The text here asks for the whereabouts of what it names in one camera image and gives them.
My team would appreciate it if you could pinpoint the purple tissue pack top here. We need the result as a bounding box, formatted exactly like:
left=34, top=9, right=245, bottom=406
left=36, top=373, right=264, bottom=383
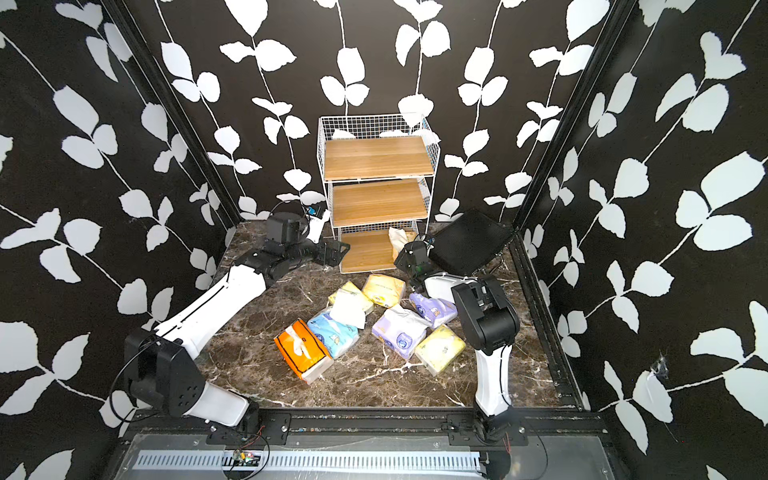
left=409, top=292, right=458, bottom=330

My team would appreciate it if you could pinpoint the purple white tissue pack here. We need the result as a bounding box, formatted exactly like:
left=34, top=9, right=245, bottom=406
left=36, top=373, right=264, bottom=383
left=372, top=305, right=427, bottom=360

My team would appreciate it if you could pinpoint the light blue tissue pack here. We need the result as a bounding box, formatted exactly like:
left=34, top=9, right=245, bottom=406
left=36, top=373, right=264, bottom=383
left=307, top=309, right=359, bottom=359

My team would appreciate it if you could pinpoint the pale yellow tissue pack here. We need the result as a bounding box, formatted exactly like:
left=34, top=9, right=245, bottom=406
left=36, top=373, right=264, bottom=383
left=415, top=325, right=466, bottom=376

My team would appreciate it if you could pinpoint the orange tissue box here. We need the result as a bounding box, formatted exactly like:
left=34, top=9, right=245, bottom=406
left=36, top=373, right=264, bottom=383
left=274, top=320, right=333, bottom=385

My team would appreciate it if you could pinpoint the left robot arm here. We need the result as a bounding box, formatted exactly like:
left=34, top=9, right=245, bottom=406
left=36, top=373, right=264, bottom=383
left=113, top=206, right=350, bottom=427

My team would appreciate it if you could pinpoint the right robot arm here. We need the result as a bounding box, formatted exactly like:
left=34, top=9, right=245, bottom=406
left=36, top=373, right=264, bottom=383
left=394, top=241, right=525, bottom=444

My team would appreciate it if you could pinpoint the black ribbed box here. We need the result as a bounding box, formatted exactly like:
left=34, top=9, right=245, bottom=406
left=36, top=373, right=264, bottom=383
left=428, top=209, right=514, bottom=276

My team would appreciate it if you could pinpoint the small circuit board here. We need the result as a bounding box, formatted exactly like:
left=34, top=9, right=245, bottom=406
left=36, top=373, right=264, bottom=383
left=231, top=450, right=262, bottom=469

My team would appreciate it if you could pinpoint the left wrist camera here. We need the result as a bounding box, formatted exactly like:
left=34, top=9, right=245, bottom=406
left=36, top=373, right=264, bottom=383
left=305, top=202, right=331, bottom=244

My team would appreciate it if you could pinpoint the white wire shelf rack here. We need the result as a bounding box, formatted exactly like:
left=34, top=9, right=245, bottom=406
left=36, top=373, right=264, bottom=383
left=317, top=112, right=440, bottom=274

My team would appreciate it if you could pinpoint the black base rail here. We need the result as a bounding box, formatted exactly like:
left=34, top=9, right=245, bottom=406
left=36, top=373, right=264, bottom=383
left=238, top=407, right=608, bottom=449

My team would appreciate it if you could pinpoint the white slotted cable duct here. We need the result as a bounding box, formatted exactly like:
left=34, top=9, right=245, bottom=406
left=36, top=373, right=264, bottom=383
left=129, top=450, right=485, bottom=475

